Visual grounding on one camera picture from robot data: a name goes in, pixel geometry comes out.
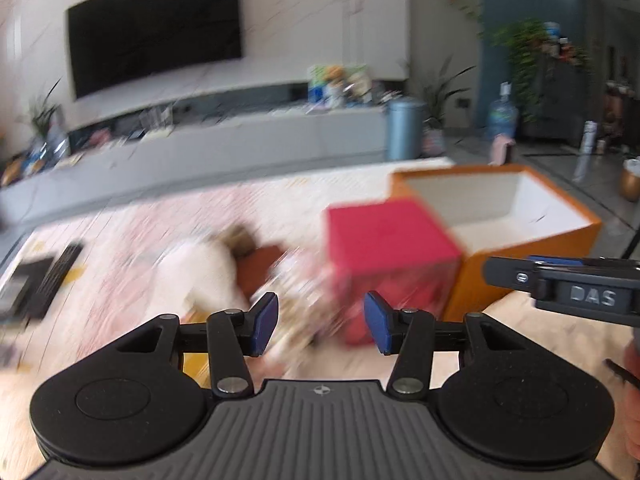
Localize black wall television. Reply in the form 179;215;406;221
66;0;245;101

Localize pink box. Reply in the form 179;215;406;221
325;197;464;349

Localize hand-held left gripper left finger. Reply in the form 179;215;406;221
116;291;279;400

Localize white fluffy towel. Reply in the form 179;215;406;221
154;236;252;322

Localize tall bushy green plant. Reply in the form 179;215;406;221
494;19;552;127

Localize black tablet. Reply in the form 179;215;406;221
0;257;57;322

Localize pink patterned rug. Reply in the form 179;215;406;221
0;156;458;376

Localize orange storage box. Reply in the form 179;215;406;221
390;163;604;324

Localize dark grey cabinet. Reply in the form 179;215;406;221
520;49;612;144

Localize pile of small packets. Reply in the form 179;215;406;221
0;149;87;187

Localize gold pot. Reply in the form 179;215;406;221
620;157;640;204

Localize blue round trash can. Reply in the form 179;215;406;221
387;98;429;162

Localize reddish brown cloth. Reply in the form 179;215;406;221
235;244;285;297

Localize pile of colourful packages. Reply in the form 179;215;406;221
307;62;374;109

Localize pink white bag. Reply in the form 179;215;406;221
422;129;447;158

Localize blue water jug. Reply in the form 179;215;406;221
487;82;519;139

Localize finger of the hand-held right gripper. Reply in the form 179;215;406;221
482;256;540;292
526;254;640;274

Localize long grey television cabinet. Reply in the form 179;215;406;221
0;102;392;213

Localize long-leaf potted plant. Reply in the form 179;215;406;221
419;59;477;133

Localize pink checkered cloth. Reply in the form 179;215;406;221
269;254;332;352

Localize small green plant in vase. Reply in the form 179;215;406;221
26;79;70;162

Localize black remote control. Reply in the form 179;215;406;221
41;242;84;312

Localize person's right forearm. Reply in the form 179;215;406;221
619;329;640;463

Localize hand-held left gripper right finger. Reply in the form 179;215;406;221
363;291;526;400

